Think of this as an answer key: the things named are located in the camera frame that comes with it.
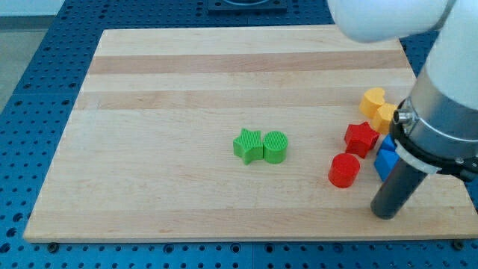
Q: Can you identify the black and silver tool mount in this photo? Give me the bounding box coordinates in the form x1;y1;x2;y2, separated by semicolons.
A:
390;69;477;182

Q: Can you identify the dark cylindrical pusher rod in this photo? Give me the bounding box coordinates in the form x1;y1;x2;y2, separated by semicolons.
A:
370;158;427;220

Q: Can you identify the blue triangle block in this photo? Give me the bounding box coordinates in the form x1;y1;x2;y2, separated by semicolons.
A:
373;149;399;182

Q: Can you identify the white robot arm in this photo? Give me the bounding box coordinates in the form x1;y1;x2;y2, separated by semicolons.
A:
328;0;477;220

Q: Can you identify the red star block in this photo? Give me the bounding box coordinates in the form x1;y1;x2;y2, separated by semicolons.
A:
344;122;380;158

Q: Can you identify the green star block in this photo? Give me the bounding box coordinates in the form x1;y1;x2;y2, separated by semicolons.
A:
233;129;264;165

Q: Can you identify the blue cube block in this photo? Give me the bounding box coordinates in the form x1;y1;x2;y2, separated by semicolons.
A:
376;134;396;155

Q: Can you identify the yellow hexagon block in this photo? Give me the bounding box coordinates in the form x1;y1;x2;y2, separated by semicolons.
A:
371;103;397;135

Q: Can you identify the red cylinder block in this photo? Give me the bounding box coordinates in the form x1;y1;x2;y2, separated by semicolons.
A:
328;153;361;188

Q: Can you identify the yellow heart block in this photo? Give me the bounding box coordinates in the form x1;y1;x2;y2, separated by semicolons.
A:
358;87;385;119

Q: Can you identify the green cylinder block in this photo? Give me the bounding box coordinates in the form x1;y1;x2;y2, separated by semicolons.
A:
263;131;288;164

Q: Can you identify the wooden board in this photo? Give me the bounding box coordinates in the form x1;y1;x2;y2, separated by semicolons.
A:
23;25;477;243

